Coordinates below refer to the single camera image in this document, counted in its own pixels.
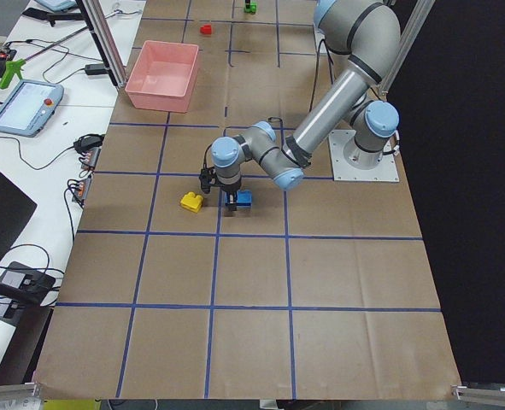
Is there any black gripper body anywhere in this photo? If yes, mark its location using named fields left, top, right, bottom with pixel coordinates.
left=217, top=179, right=241, bottom=197

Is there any blue toy block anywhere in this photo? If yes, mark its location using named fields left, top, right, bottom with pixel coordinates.
left=234, top=190, right=252, bottom=210

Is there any green toy block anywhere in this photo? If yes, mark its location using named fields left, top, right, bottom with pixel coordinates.
left=244, top=0, right=257, bottom=14

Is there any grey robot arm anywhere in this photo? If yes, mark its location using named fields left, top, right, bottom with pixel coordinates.
left=199, top=1, right=401, bottom=210

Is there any pink plastic box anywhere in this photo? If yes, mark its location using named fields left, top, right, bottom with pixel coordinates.
left=125, top=40, right=199, bottom=113

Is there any yellow toy block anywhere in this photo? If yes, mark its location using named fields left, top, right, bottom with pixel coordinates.
left=179, top=191, right=203, bottom=214

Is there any red toy block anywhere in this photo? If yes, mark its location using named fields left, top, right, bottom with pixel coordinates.
left=200, top=24, right=213, bottom=35

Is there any black power adapter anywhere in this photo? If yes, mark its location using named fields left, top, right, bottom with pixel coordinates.
left=84, top=63, right=108, bottom=76

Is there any teach pendant tablet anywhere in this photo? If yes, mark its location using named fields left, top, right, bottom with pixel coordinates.
left=0, top=79, right=65, bottom=138

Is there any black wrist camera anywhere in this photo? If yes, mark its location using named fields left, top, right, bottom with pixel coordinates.
left=199, top=167, right=217, bottom=194

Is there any usb hub with cables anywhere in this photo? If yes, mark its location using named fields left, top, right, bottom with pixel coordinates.
left=67, top=133, right=105, bottom=207

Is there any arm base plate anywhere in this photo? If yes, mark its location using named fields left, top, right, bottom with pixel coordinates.
left=328, top=130, right=400, bottom=183

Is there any aluminium frame post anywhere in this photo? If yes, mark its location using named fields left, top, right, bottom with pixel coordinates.
left=76, top=0, right=126, bottom=89

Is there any green handled grabber tool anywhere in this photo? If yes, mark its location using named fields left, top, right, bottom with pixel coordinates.
left=0, top=26, right=88, bottom=89

